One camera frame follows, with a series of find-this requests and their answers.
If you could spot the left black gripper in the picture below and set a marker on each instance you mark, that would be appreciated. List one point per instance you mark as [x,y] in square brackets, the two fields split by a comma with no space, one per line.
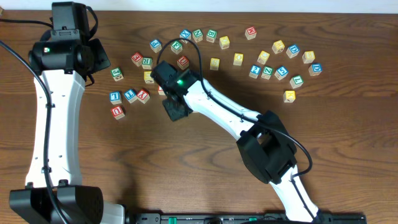
[100,55]

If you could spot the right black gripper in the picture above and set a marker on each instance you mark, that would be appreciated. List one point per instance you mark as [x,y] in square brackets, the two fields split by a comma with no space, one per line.
[175,107]

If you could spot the blue 2 block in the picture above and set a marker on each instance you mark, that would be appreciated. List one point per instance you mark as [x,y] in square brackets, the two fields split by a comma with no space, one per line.
[255,71]

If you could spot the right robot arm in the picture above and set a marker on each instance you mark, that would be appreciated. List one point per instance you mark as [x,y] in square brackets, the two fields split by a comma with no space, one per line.
[266,148]

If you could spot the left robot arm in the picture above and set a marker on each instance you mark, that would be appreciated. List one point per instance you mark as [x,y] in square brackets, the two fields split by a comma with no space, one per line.
[53,191]

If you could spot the red I block lower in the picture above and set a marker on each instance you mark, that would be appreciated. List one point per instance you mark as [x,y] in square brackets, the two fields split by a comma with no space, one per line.
[160,91]

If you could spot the red U block centre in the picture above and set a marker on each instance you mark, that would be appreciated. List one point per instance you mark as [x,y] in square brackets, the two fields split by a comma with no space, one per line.
[183,62]

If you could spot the red u block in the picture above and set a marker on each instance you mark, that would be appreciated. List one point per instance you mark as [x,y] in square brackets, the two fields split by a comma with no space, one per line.
[118,112]
[183,62]

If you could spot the yellow block left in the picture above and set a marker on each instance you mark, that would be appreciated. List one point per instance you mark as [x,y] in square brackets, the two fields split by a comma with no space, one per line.
[147,77]

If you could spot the red Y block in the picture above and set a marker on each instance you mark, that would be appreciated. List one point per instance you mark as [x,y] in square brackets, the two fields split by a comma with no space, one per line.
[143,96]

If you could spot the green R block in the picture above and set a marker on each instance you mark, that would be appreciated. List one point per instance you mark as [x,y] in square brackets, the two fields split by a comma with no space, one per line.
[147,63]

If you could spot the green F block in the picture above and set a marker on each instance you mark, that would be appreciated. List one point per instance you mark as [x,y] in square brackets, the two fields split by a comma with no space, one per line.
[176,47]

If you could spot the blue P block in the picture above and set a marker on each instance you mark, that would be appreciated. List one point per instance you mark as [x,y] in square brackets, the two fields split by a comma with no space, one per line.
[156,45]

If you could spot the yellow S block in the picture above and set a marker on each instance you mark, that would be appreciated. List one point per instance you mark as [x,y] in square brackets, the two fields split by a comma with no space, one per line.
[214,63]

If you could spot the blue X block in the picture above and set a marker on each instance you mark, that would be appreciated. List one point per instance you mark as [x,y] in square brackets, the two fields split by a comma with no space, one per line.
[185,35]

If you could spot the green J block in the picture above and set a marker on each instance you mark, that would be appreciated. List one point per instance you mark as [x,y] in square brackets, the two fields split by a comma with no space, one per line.
[117,74]

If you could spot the green N block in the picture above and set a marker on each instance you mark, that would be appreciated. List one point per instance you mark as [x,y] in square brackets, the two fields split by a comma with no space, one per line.
[197,35]

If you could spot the green B block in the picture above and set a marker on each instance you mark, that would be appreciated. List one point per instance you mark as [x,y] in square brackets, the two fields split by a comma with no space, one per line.
[211,35]

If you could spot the blue L block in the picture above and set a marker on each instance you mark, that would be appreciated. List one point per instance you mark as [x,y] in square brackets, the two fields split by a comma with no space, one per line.
[115,98]

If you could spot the yellow block top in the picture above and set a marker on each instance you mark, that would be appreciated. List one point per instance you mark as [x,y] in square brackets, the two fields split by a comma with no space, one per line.
[224,42]

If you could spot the red U block left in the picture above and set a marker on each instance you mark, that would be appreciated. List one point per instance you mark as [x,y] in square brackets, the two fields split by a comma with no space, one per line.
[118,112]

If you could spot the yellow O block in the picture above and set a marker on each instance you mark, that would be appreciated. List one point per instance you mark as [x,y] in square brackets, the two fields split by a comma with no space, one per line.
[238,59]

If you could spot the red W block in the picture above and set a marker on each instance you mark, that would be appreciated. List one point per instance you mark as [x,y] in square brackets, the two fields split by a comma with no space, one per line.
[250,33]

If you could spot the yellow block right tilted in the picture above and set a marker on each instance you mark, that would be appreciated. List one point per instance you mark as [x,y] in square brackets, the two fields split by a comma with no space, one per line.
[263,57]

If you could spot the green Z block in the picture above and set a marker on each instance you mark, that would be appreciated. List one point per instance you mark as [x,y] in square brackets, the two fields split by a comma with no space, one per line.
[267,72]

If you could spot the blue 5 block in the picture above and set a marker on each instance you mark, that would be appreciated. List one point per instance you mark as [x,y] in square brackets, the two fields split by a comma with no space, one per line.
[281,73]

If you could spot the yellow block upper right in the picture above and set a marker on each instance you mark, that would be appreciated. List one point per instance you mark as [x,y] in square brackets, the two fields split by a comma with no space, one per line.
[278,47]

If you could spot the yellow block lower right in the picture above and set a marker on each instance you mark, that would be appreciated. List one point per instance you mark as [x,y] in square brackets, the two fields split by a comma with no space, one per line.
[289,96]

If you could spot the blue D block upper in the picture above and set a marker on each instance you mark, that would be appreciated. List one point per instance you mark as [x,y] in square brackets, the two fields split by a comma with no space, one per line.
[292,51]

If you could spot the blue d block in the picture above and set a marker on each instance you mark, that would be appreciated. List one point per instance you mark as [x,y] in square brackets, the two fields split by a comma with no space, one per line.
[315,69]
[292,51]

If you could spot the yellow 8 block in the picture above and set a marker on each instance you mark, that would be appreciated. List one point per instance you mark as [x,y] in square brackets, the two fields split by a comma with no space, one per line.
[308,57]

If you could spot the blue D block right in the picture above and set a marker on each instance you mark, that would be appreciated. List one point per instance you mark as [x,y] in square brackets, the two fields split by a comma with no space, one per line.
[315,69]

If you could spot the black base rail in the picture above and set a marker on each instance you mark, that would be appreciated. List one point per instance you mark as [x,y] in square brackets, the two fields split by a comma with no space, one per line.
[156,218]

